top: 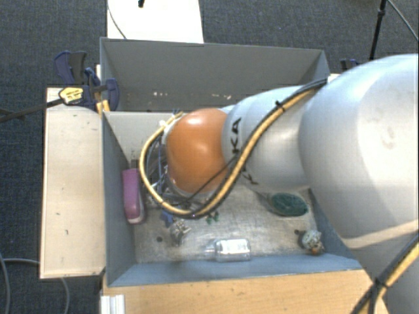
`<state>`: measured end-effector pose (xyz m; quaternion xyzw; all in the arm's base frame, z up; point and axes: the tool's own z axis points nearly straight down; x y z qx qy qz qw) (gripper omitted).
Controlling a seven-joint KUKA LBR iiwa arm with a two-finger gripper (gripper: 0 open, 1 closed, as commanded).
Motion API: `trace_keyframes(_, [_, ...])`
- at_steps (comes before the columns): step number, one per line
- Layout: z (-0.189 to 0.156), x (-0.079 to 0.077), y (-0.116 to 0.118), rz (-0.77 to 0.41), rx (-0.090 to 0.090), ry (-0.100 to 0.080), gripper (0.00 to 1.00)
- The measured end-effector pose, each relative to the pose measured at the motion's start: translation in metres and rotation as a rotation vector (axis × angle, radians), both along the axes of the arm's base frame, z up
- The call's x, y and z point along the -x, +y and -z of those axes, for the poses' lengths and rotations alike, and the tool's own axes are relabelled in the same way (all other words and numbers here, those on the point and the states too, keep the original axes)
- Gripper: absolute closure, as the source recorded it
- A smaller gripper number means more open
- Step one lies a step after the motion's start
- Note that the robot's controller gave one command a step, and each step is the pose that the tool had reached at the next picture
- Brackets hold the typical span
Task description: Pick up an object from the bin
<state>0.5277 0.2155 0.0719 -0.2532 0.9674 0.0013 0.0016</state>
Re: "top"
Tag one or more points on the clear plastic bottle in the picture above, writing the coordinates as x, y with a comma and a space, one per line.
232, 250

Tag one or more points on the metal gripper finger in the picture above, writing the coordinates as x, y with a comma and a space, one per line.
176, 238
184, 228

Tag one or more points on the grey metal bin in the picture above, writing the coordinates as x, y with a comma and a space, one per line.
183, 74

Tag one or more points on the pale wood board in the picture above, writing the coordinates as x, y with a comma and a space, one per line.
72, 188

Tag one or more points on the small grey toy animal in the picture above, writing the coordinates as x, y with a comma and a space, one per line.
311, 239

